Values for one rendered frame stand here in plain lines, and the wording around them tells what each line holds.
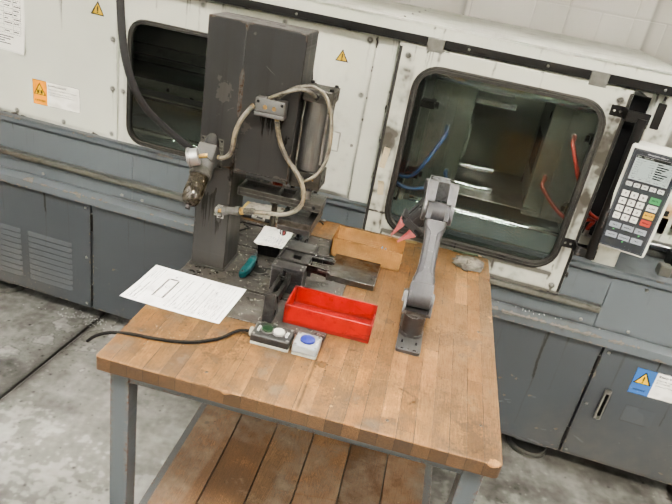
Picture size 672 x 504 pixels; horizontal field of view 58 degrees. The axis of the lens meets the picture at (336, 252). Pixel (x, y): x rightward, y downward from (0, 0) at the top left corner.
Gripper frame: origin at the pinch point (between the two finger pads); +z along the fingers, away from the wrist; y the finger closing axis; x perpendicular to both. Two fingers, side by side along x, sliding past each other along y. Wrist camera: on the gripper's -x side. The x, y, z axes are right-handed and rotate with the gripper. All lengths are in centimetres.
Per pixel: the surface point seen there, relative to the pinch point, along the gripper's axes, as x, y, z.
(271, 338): 68, 15, 20
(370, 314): 43.1, -3.8, 7.2
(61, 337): -21, 64, 164
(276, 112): 40, 56, -15
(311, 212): 30.9, 28.9, 2.7
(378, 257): 6.1, -0.3, 7.7
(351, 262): 11.7, 5.7, 13.8
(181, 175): -34, 74, 62
